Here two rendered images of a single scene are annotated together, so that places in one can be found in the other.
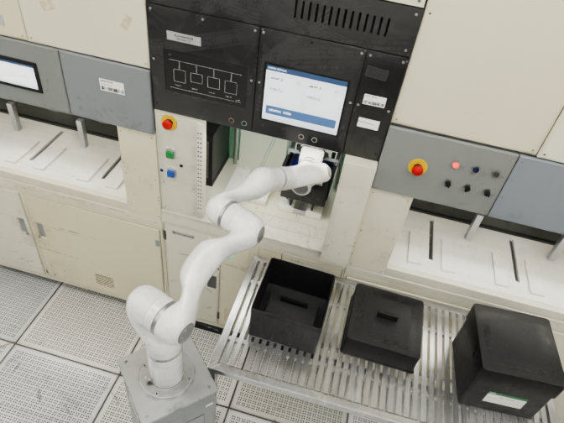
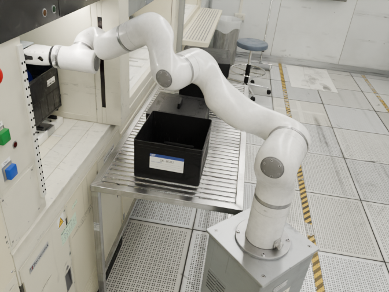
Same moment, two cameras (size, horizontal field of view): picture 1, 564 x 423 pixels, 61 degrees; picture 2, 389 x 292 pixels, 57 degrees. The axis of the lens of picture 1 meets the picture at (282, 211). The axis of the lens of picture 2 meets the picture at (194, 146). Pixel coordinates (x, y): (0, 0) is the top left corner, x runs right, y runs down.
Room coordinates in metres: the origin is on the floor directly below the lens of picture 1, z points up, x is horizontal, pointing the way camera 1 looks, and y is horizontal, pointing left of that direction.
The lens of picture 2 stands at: (1.17, 1.22, 1.66)
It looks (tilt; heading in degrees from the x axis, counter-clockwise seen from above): 31 degrees down; 267
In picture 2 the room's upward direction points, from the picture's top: 6 degrees clockwise
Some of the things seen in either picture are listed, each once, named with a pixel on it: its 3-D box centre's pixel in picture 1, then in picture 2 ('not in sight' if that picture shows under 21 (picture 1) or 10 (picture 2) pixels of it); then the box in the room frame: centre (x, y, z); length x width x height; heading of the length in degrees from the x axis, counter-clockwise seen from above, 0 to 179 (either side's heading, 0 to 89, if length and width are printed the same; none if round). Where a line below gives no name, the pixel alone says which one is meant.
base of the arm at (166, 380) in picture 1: (165, 361); (267, 218); (0.87, 0.32, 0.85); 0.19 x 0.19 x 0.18
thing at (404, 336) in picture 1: (384, 323); (179, 112); (1.19, -0.48, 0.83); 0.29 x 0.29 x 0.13; 81
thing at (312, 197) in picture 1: (310, 169); (21, 85); (1.81, -0.10, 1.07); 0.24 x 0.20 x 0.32; 81
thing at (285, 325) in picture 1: (292, 304); (174, 146); (1.20, -0.10, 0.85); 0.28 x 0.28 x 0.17; 80
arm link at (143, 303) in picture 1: (154, 321); (277, 170); (0.88, 0.35, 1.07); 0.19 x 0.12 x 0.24; 61
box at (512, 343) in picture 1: (503, 361); (204, 74); (1.05, -0.90, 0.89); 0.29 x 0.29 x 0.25; 85
